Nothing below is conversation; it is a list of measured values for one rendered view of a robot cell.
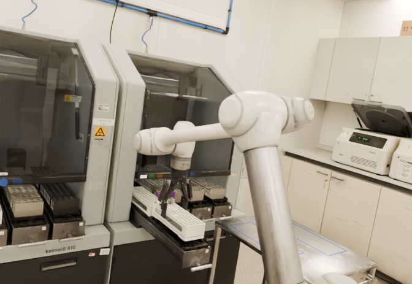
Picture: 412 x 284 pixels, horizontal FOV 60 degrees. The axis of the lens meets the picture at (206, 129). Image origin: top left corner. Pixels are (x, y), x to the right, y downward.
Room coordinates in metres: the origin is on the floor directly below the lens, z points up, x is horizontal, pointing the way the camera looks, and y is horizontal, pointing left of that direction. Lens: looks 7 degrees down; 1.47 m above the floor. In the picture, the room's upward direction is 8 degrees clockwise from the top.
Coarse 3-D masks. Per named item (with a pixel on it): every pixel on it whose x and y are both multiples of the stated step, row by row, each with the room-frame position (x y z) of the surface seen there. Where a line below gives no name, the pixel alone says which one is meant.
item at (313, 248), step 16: (224, 224) 1.67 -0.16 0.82; (240, 224) 1.70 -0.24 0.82; (240, 240) 1.53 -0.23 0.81; (256, 240) 1.53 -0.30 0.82; (304, 240) 1.60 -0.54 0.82; (320, 240) 1.63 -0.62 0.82; (304, 256) 1.43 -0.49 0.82; (320, 256) 1.46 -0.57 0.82; (336, 256) 1.48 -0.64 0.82; (352, 256) 1.50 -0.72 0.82; (208, 272) 1.69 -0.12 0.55; (304, 272) 1.29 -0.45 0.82; (320, 272) 1.31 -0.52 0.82; (352, 272) 1.36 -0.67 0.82; (368, 272) 1.48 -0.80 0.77
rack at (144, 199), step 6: (138, 186) 1.91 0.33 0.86; (132, 192) 1.81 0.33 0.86; (138, 192) 1.82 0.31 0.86; (144, 192) 1.85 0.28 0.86; (132, 198) 1.83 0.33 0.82; (138, 198) 1.74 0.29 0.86; (144, 198) 1.75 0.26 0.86; (150, 198) 1.75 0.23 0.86; (138, 204) 1.74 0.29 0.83; (144, 204) 1.68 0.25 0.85; (150, 204) 1.67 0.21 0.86; (144, 210) 1.68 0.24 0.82; (150, 210) 1.64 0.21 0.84
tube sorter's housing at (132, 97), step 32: (128, 64) 1.83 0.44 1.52; (128, 96) 1.68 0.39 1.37; (128, 128) 1.69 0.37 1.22; (128, 160) 1.70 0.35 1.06; (128, 192) 1.71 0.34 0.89; (224, 192) 2.10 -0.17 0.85; (128, 224) 1.70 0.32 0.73; (128, 256) 1.64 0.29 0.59; (160, 256) 1.75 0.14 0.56; (224, 256) 2.02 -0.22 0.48
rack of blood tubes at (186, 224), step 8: (160, 208) 1.56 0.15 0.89; (168, 208) 1.57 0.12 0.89; (176, 208) 1.59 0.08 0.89; (160, 216) 1.55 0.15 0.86; (168, 216) 1.50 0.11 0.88; (176, 216) 1.49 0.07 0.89; (184, 216) 1.50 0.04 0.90; (192, 216) 1.52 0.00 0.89; (168, 224) 1.49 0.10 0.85; (176, 224) 1.53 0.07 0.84; (184, 224) 1.41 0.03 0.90; (192, 224) 1.42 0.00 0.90; (200, 224) 1.43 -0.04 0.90; (176, 232) 1.44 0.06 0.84; (184, 232) 1.39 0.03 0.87; (192, 232) 1.40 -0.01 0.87; (200, 232) 1.43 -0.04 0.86; (184, 240) 1.39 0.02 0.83
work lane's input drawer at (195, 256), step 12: (132, 204) 1.77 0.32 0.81; (132, 216) 1.73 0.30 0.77; (144, 216) 1.66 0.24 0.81; (144, 228) 1.62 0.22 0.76; (156, 228) 1.53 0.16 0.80; (168, 228) 1.56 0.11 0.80; (168, 240) 1.44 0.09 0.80; (180, 240) 1.45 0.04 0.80; (192, 240) 1.47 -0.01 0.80; (180, 252) 1.36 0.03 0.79; (192, 252) 1.37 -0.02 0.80; (204, 252) 1.40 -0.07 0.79; (192, 264) 1.37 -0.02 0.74
